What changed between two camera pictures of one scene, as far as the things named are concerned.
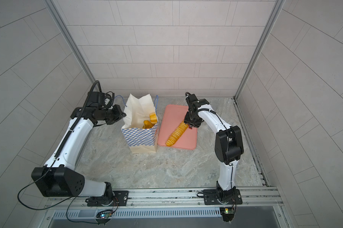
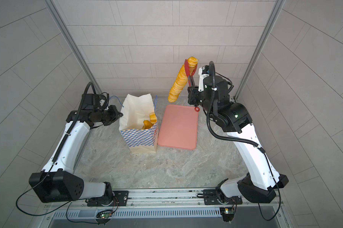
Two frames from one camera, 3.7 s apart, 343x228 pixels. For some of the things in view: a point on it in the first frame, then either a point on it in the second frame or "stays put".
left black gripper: (119, 114) stays put
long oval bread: (147, 124) stays put
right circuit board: (228, 213) stays put
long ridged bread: (176, 134) -> (181, 79)
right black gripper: (194, 124) -> (194, 95)
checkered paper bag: (137, 110) stays put
